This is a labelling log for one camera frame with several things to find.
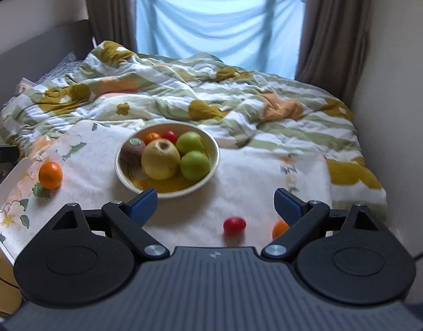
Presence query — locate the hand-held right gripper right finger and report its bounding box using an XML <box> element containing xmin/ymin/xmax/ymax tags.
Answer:
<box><xmin>261</xmin><ymin>187</ymin><xmax>382</xmax><ymax>259</ymax></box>

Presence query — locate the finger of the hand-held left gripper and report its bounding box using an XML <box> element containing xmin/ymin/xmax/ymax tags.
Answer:
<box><xmin>0</xmin><ymin>132</ymin><xmax>19</xmax><ymax>164</ymax></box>

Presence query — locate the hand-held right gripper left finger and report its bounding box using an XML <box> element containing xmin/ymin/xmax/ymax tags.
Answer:
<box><xmin>51</xmin><ymin>188</ymin><xmax>171</xmax><ymax>259</ymax></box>

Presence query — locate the medium orange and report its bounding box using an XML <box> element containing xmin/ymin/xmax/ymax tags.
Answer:
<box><xmin>272</xmin><ymin>219</ymin><xmax>291</xmax><ymax>240</ymax></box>

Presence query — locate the yellow apple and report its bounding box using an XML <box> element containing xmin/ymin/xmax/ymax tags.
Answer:
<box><xmin>141</xmin><ymin>138</ymin><xmax>181</xmax><ymax>180</ymax></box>

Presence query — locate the large orange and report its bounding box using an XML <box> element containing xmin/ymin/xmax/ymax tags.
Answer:
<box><xmin>38</xmin><ymin>161</ymin><xmax>63</xmax><ymax>190</ymax></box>

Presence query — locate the brown kiwi with green sticker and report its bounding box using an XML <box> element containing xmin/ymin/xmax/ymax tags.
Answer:
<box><xmin>119</xmin><ymin>138</ymin><xmax>147</xmax><ymax>175</ymax></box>

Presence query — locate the green apple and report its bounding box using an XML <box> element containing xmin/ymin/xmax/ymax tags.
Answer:
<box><xmin>180</xmin><ymin>150</ymin><xmax>211</xmax><ymax>182</ymax></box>
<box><xmin>175</xmin><ymin>131</ymin><xmax>205</xmax><ymax>156</ymax></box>

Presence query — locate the cream bowl with yellow inside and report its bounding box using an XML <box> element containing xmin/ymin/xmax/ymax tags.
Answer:
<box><xmin>114</xmin><ymin>121</ymin><xmax>221</xmax><ymax>199</ymax></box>

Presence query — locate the white floral tablecloth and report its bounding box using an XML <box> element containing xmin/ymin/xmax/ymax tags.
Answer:
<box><xmin>0</xmin><ymin>120</ymin><xmax>333</xmax><ymax>259</ymax></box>

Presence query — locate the white packet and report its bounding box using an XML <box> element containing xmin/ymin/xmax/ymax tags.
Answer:
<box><xmin>17</xmin><ymin>78</ymin><xmax>36</xmax><ymax>94</ymax></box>

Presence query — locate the patterned grey pillow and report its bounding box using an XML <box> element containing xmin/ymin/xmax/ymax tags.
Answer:
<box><xmin>34</xmin><ymin>51</ymin><xmax>84</xmax><ymax>85</ymax></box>

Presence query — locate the grey bed headboard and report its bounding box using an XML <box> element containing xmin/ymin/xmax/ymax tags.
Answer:
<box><xmin>0</xmin><ymin>19</ymin><xmax>95</xmax><ymax>118</ymax></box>

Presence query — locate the green yellow floral blanket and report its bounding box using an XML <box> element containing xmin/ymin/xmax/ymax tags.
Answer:
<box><xmin>0</xmin><ymin>41</ymin><xmax>388</xmax><ymax>211</ymax></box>

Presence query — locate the grey brown curtain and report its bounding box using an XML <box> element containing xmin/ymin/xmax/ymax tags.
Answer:
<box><xmin>294</xmin><ymin>0</ymin><xmax>374</xmax><ymax>107</ymax></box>
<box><xmin>82</xmin><ymin>0</ymin><xmax>138</xmax><ymax>54</ymax></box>

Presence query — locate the light blue window cloth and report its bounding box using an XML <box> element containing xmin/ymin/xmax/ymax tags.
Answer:
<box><xmin>135</xmin><ymin>0</ymin><xmax>306</xmax><ymax>80</ymax></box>

